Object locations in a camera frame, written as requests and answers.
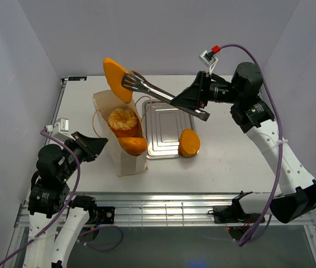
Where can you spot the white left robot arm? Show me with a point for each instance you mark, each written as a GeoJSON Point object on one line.
{"type": "Point", "coordinates": [56, 218]}

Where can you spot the sugared flower bun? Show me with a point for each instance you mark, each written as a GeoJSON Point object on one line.
{"type": "Point", "coordinates": [123, 122]}

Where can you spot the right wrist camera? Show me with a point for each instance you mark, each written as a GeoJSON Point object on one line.
{"type": "Point", "coordinates": [208, 58]}

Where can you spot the beige paper bag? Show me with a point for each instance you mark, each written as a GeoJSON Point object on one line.
{"type": "Point", "coordinates": [129, 154]}

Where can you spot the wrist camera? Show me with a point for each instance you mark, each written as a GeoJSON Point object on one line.
{"type": "Point", "coordinates": [60, 130]}
{"type": "Point", "coordinates": [208, 58]}

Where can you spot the long scored baguette loaf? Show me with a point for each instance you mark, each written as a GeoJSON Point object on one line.
{"type": "Point", "coordinates": [134, 146]}

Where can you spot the aluminium table frame rail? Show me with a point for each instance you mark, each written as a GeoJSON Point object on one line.
{"type": "Point", "coordinates": [163, 209]}

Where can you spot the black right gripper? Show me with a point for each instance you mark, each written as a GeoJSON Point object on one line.
{"type": "Point", "coordinates": [196, 95]}

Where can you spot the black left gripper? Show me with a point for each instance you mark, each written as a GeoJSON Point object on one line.
{"type": "Point", "coordinates": [92, 146]}

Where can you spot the round smooth bun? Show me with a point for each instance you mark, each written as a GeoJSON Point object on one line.
{"type": "Point", "coordinates": [189, 143]}

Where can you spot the metal serving tongs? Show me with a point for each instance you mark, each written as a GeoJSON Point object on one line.
{"type": "Point", "coordinates": [135, 82]}

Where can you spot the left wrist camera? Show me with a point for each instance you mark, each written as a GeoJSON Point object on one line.
{"type": "Point", "coordinates": [60, 130]}

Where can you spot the silver metal tray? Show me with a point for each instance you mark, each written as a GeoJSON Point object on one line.
{"type": "Point", "coordinates": [163, 125]}

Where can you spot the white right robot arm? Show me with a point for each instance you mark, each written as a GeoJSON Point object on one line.
{"type": "Point", "coordinates": [257, 121]}

